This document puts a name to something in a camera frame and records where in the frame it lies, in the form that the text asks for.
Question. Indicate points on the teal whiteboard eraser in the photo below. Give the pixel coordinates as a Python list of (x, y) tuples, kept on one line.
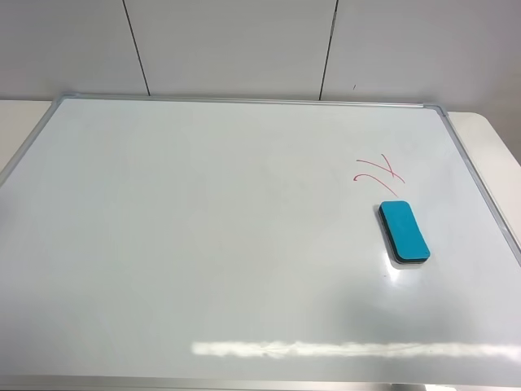
[(408, 244)]

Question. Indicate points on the red marker scribble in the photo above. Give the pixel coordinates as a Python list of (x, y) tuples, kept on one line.
[(381, 172)]

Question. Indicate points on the white whiteboard with aluminium frame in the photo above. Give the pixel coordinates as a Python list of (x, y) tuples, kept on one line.
[(222, 244)]

